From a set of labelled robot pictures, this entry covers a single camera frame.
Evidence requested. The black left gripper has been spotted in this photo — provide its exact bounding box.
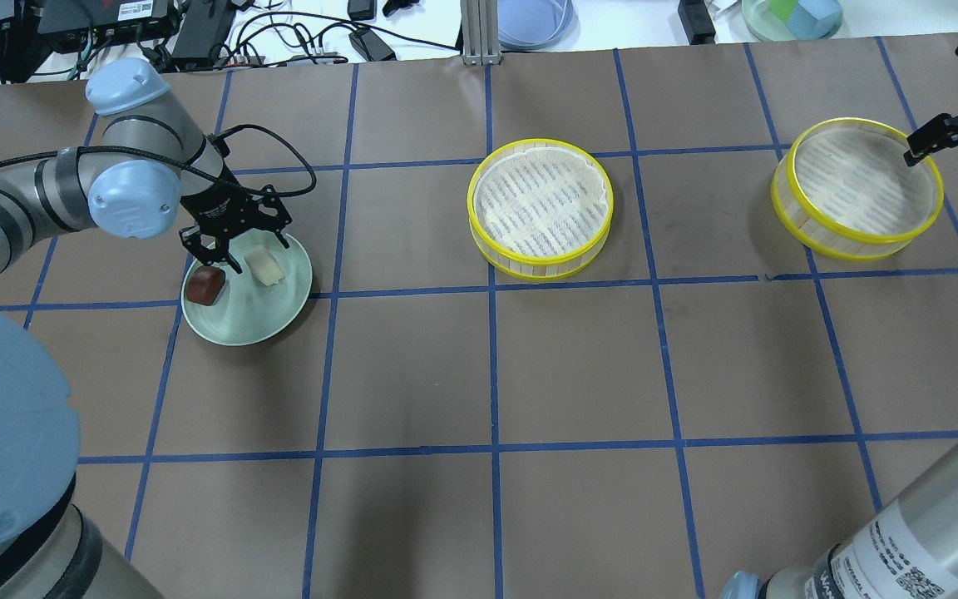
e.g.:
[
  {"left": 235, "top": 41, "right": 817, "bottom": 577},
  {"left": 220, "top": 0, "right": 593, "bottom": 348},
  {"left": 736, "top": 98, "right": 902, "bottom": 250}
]
[{"left": 179, "top": 185, "right": 292, "bottom": 275}]

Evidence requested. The white bun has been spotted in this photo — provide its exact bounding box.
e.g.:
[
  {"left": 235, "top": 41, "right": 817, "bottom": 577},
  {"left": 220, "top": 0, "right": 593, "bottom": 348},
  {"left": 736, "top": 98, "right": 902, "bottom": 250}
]
[{"left": 244, "top": 246, "right": 286, "bottom": 287}]

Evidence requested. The yellow bamboo steamer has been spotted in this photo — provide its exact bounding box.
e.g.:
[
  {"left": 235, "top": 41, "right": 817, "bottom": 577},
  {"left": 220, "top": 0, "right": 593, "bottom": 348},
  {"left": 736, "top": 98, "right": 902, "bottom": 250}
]
[
  {"left": 467, "top": 139, "right": 616, "bottom": 283},
  {"left": 769, "top": 117, "right": 946, "bottom": 262}
]

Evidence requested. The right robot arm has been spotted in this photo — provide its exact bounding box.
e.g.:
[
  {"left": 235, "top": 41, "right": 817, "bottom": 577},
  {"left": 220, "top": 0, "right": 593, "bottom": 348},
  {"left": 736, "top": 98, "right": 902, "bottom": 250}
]
[{"left": 721, "top": 114, "right": 958, "bottom": 598}]

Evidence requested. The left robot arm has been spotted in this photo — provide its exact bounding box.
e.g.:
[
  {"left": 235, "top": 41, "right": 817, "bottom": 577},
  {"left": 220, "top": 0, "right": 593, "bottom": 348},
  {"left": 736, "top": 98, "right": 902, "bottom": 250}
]
[{"left": 0, "top": 57, "right": 290, "bottom": 598}]

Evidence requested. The brown bun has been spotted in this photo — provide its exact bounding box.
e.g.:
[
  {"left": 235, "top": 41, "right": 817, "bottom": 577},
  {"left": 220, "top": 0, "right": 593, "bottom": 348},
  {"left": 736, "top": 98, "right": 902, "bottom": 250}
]
[{"left": 183, "top": 265, "right": 227, "bottom": 306}]

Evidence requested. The light green plate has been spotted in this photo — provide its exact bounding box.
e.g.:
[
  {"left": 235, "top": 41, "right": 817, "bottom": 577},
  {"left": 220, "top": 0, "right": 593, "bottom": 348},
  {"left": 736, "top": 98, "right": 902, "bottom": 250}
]
[{"left": 180, "top": 229, "right": 314, "bottom": 346}]

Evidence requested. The clear bowl with blocks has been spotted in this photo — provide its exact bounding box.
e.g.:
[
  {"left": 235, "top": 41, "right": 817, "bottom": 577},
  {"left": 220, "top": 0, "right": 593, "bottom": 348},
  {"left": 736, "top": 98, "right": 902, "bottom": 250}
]
[{"left": 741, "top": 1, "right": 843, "bottom": 42}]

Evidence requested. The black power adapter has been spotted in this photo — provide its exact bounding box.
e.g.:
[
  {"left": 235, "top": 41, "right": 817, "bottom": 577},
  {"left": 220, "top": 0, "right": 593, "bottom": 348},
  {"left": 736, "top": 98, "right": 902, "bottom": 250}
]
[{"left": 348, "top": 27, "right": 397, "bottom": 63}]

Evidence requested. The black electronics box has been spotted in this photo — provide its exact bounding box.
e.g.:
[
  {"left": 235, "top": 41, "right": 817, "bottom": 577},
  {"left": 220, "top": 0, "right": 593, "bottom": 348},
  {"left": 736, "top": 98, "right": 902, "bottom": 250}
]
[{"left": 37, "top": 1, "right": 181, "bottom": 37}]

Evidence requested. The black device on desk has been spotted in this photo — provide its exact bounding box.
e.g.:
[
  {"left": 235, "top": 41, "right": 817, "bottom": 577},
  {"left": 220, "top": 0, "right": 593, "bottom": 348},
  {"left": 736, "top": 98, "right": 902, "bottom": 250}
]
[{"left": 677, "top": 0, "right": 716, "bottom": 46}]

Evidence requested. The blue bowl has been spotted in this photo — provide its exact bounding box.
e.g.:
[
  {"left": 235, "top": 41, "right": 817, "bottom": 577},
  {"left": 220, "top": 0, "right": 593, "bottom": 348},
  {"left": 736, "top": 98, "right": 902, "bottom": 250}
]
[{"left": 496, "top": 1, "right": 575, "bottom": 51}]

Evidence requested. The aluminium frame post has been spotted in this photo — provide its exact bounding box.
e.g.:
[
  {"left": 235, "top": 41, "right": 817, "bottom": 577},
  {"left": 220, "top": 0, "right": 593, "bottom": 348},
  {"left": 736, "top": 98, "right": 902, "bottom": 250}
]
[{"left": 460, "top": 0, "right": 502, "bottom": 66}]

